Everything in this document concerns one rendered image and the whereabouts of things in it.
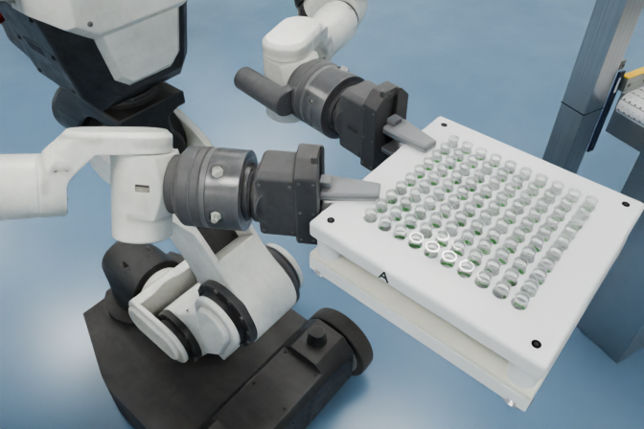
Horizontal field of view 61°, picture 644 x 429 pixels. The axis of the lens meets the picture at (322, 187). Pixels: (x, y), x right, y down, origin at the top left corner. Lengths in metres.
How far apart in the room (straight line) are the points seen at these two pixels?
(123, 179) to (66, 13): 0.27
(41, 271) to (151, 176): 1.47
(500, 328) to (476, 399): 1.15
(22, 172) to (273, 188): 0.24
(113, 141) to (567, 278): 0.45
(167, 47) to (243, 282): 0.41
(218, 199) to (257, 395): 0.87
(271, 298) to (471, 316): 0.58
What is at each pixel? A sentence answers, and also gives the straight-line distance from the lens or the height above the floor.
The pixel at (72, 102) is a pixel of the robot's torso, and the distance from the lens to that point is 1.05.
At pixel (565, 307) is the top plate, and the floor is 1.01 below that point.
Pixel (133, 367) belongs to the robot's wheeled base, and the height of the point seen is 0.17.
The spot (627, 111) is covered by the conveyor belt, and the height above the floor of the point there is 0.77.
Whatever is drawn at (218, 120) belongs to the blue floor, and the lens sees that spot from 2.52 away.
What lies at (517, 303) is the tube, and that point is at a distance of 0.49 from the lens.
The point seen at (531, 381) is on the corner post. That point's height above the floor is 0.98.
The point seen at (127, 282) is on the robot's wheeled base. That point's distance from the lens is 1.45.
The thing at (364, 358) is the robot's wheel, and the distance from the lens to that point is 1.48.
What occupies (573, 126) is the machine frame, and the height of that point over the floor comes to 0.73.
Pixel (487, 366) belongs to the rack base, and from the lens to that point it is 0.52.
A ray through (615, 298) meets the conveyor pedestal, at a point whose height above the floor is 0.20.
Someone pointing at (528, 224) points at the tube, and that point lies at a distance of 0.57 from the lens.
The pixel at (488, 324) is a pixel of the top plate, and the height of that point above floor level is 1.01.
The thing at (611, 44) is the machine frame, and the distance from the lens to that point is 1.19.
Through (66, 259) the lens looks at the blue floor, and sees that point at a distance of 2.04.
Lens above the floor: 1.39
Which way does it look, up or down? 41 degrees down
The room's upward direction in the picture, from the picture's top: straight up
